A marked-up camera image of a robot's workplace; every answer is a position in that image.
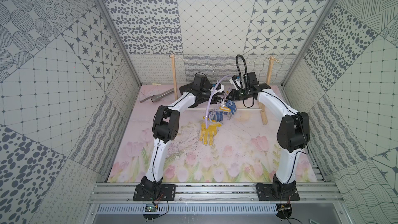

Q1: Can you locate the purple wavy clothes hanger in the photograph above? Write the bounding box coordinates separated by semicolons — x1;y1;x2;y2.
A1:
204;68;234;128

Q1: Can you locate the yellow dotted work glove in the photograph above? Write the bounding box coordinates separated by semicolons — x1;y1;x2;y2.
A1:
199;117;222;146

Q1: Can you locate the blue dotted glove with logo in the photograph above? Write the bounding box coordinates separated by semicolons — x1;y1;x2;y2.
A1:
208;107;228;122

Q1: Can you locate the black plastic case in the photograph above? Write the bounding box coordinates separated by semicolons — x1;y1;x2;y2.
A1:
179;83;197;95

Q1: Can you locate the grey metal cylinder tool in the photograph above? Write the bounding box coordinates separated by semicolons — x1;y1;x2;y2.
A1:
140;89;174;103

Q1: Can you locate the green circuit board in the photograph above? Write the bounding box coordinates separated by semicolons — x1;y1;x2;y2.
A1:
145;204;158;213

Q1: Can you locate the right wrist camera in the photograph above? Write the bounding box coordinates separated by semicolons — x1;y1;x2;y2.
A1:
230;75;245;94

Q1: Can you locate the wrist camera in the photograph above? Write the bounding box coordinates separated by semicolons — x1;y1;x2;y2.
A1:
230;75;245;94
212;84;225;97

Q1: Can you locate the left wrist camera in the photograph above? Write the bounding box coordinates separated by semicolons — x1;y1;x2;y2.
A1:
212;84;225;97

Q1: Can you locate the wooden drying rack frame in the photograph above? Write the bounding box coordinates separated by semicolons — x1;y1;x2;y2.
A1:
169;54;279;125

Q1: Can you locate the black corrugated cable hose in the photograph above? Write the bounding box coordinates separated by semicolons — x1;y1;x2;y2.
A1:
235;54;248;91

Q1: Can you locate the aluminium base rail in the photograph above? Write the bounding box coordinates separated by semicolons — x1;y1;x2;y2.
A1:
88;182;343;204

